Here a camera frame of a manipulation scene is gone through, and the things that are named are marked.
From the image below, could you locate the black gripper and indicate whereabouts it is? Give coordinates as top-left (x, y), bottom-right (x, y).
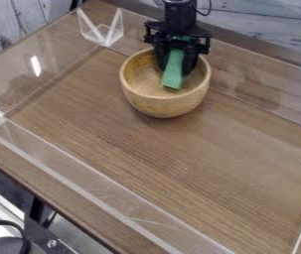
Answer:
top-left (144, 21), bottom-right (213, 76)

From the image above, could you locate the green rectangular block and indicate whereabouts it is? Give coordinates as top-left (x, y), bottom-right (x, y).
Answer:
top-left (162, 48), bottom-right (190, 90)

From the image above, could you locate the brown wooden bowl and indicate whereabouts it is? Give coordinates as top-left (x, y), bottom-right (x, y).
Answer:
top-left (119, 48), bottom-right (212, 118)

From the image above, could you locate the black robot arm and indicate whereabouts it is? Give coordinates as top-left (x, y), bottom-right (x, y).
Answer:
top-left (144, 0), bottom-right (213, 76)

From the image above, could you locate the clear acrylic front barrier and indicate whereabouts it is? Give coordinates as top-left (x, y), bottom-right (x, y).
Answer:
top-left (0, 110), bottom-right (235, 254)

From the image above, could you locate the black table leg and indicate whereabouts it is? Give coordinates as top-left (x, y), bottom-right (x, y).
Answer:
top-left (30, 197), bottom-right (46, 223)

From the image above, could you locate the clear acrylic corner bracket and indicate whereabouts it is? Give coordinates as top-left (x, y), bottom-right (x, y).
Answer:
top-left (77, 9), bottom-right (124, 48)

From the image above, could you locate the black metal base plate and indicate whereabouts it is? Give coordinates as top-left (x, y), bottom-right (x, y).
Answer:
top-left (0, 224), bottom-right (79, 254)

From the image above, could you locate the black cable loop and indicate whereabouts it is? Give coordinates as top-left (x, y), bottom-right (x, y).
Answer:
top-left (0, 219), bottom-right (32, 254)

